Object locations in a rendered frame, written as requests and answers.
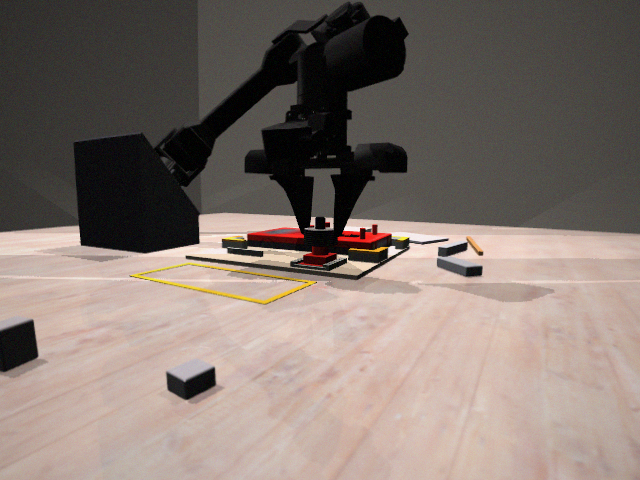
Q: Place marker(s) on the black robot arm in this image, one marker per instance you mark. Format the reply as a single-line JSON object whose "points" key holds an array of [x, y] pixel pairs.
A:
{"points": [[352, 51]]}

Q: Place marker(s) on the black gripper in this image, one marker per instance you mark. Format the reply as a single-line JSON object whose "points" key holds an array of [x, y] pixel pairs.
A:
{"points": [[356, 167]]}

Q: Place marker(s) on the orange thin bar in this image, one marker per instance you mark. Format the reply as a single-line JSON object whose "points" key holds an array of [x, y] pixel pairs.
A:
{"points": [[475, 247]]}

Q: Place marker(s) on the black wheel with grey hub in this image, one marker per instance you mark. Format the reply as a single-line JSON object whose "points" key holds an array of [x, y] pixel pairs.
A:
{"points": [[320, 237]]}

